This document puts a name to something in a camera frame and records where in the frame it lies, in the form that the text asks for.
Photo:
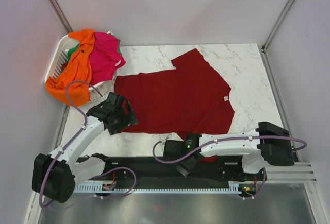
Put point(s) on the pink t shirt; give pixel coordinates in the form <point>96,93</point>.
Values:
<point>105,58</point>

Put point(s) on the aluminium frame rail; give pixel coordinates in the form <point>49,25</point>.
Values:
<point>301,172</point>

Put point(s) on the dark red t shirt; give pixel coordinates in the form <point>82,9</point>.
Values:
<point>192,98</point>

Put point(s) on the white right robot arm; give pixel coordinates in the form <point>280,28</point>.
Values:
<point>258,147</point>

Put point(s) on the orange t shirt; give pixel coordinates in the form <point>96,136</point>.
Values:
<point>71,84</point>

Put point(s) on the right vertical aluminium post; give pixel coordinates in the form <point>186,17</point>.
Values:
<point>282,15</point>

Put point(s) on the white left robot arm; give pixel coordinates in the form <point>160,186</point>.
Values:
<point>55,175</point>

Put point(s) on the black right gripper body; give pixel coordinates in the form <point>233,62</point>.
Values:
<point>183,160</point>

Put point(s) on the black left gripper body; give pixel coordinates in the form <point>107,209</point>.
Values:
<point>119,122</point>

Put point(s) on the white plastic laundry basket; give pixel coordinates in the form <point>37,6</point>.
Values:
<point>95,59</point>

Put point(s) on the left vertical aluminium post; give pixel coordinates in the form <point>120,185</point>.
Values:
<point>61,15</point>

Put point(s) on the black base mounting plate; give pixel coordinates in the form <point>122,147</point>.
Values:
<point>146,172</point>

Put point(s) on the white slotted cable duct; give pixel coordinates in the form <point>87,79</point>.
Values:
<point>101,187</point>

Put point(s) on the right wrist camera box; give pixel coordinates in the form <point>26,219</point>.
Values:
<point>174,149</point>

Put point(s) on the vertical aluminium post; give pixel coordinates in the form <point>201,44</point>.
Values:
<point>61,15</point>
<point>282,15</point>

